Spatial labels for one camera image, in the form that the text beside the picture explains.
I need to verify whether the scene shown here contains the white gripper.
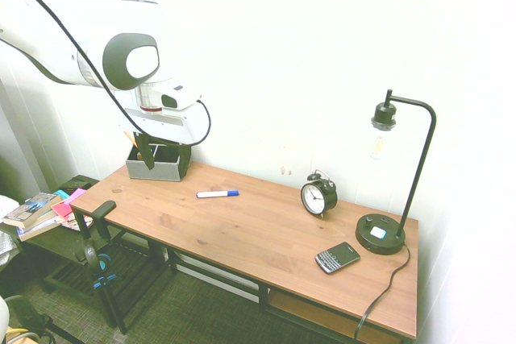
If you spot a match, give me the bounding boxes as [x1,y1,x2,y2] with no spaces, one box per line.
[117,102,202,178]

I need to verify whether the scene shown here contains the white marker with blue cap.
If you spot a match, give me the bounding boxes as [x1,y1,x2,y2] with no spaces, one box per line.
[196,189,240,200]

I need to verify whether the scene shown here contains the grey fabric desk holder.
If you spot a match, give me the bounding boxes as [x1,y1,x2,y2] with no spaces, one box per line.
[125,143,182,183]

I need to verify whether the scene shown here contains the black headphone hook clamp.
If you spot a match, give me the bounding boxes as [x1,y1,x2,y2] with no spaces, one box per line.
[81,200,118,241]

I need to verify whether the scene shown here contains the pink sticky note pad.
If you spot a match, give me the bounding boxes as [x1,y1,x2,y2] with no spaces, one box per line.
[50,187,88,218]

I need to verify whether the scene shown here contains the patterned striped notebook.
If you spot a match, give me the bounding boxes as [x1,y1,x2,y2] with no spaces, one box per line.
[53,213,94,233]

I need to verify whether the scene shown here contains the black and blue headphones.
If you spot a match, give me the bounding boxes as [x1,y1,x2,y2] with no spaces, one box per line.
[81,238,119,291]

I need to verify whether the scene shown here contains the black side table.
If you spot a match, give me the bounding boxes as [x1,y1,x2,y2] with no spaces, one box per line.
[16,174,173,335]

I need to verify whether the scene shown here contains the thick paperback book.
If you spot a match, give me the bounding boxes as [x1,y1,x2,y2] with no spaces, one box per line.
[1,192,64,230]

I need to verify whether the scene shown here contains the thin beige book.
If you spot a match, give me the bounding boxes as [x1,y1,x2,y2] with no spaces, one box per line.
[16,218,62,242]

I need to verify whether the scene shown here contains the black twin-bell alarm clock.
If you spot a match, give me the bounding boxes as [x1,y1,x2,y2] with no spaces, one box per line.
[300,169,339,218]

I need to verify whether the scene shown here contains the silver foil bag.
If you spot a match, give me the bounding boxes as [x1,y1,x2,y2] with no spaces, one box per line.
[0,194,22,271]

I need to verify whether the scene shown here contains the black keypad phone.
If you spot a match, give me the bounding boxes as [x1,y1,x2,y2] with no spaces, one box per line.
[314,241,362,276]

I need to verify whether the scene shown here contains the clear glass light bulb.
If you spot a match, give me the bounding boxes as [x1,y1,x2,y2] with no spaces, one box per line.
[369,128,389,161]

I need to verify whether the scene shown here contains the black metal desk lamp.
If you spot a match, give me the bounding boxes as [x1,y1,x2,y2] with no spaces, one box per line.
[355,89,438,257]

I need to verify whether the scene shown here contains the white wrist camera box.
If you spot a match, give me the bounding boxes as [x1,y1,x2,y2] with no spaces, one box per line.
[160,77,202,112]

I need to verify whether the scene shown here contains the wooden desk with black frame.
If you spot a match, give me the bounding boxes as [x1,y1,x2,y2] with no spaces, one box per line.
[69,160,420,344]

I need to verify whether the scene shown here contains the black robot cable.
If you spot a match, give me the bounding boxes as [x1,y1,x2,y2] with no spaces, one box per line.
[0,0,213,147]

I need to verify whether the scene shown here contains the black lamp power cable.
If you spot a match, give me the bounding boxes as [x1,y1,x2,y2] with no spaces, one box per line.
[353,243,412,341]

